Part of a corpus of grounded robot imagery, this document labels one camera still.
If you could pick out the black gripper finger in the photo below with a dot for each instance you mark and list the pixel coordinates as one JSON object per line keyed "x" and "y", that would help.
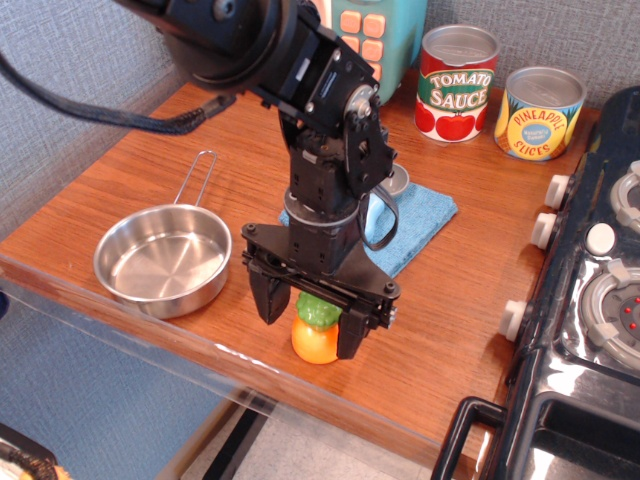
{"x": 270, "y": 292}
{"x": 354, "y": 325}

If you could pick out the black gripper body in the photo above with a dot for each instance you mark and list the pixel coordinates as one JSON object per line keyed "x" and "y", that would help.
{"x": 323, "y": 253}

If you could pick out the orange toy carrot green top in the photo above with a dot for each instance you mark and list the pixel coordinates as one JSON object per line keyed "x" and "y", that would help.
{"x": 315, "y": 329}

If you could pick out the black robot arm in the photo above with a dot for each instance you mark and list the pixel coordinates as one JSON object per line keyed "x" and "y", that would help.
{"x": 328, "y": 106}

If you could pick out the teal toy microwave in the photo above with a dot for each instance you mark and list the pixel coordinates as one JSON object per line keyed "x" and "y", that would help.
{"x": 387, "y": 34}

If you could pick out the blue grey measuring scoop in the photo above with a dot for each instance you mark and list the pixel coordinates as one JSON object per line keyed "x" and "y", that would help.
{"x": 380, "y": 218}

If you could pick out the blue folded cloth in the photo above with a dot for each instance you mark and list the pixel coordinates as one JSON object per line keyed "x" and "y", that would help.
{"x": 423, "y": 212}

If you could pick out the stainless steel pan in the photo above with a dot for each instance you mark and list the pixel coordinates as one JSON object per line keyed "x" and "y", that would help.
{"x": 169, "y": 260}

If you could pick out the white stove knob near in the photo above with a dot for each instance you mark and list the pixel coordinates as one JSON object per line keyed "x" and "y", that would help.
{"x": 511, "y": 319}

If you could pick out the white stove knob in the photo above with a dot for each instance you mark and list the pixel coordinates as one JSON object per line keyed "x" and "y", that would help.
{"x": 556, "y": 191}
{"x": 511, "y": 319}
{"x": 542, "y": 230}

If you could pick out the clear acrylic table guard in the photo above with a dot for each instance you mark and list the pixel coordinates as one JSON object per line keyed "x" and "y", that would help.
{"x": 108, "y": 393}

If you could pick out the white stove knob middle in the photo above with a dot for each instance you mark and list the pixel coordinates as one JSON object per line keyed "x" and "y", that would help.
{"x": 542, "y": 230}

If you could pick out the tomato sauce can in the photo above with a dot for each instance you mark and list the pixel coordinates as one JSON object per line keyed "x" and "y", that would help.
{"x": 456, "y": 76}

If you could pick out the black toy stove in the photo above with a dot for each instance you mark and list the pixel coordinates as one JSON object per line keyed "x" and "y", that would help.
{"x": 572, "y": 409}

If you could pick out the white stove knob far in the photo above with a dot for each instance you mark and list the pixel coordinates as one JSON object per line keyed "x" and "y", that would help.
{"x": 556, "y": 191}

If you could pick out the pineapple slices can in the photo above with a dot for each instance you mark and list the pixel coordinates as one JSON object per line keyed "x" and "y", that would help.
{"x": 539, "y": 111}

